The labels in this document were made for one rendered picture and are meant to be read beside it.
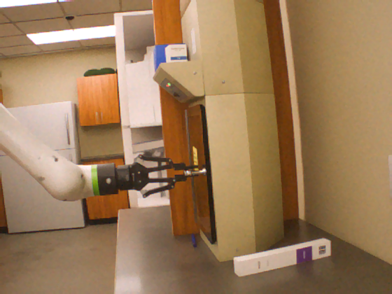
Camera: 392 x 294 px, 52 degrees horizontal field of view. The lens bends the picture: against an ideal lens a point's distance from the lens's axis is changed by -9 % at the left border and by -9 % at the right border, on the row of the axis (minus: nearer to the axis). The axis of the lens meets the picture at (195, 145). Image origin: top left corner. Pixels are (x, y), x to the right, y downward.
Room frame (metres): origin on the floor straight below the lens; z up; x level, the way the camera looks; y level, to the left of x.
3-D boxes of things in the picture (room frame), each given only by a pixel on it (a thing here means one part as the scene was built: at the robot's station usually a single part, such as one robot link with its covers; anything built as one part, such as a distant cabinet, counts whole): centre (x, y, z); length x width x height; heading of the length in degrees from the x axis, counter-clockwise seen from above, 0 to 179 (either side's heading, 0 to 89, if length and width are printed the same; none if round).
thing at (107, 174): (1.25, 0.26, 1.20); 0.12 x 0.06 x 0.09; 9
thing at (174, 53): (1.27, 0.03, 1.54); 0.05 x 0.05 x 0.06; 17
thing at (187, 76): (1.34, 0.04, 1.46); 0.32 x 0.11 x 0.10; 9
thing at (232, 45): (1.37, -0.14, 1.33); 0.32 x 0.25 x 0.77; 9
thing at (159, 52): (1.43, 0.06, 1.56); 0.10 x 0.10 x 0.09; 9
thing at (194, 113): (1.35, 0.00, 1.19); 0.30 x 0.01 x 0.40; 8
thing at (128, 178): (1.27, 0.19, 1.20); 0.09 x 0.07 x 0.08; 99
